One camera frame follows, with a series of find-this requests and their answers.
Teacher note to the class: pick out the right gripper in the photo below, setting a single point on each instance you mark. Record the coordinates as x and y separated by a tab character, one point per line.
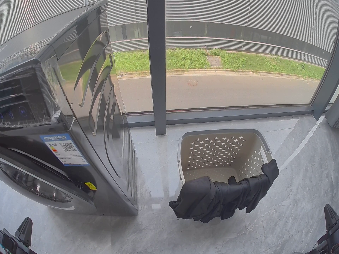
329	243

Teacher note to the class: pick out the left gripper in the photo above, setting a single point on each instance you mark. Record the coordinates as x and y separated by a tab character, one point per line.
9	243

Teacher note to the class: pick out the cream laundry basket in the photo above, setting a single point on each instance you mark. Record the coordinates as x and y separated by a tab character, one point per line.
219	152

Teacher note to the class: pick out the grey washing machine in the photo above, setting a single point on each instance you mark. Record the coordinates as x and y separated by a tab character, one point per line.
79	110

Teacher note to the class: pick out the black garment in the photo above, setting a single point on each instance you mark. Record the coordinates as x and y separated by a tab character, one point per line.
211	197

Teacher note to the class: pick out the window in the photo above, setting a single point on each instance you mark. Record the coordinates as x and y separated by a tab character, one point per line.
156	62

